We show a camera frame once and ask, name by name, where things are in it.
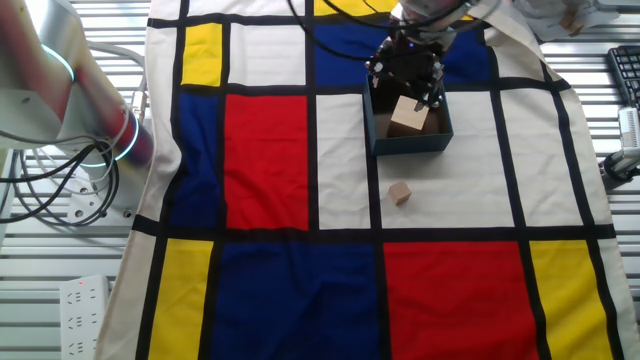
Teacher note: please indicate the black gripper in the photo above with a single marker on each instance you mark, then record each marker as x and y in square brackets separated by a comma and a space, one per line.
[410, 65]

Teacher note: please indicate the large wooden cube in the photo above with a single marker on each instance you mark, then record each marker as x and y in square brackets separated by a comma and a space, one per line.
[407, 122]

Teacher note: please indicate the small wooden cube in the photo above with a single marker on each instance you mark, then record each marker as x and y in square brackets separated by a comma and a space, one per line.
[400, 194]

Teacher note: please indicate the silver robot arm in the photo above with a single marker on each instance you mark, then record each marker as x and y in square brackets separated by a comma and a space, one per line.
[50, 75]

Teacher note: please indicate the blue square gift box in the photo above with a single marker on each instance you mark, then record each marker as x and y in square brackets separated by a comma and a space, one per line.
[410, 145]

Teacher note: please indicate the Mondrian colour block cloth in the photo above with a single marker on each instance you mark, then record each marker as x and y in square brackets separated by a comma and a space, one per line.
[440, 190]

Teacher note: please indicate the white crumpled sheet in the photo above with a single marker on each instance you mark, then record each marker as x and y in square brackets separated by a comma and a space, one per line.
[545, 25]

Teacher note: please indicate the black keyboard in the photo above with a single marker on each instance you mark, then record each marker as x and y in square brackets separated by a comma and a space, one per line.
[627, 70]

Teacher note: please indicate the white power strip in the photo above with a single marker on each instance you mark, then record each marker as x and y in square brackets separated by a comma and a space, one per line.
[82, 320]

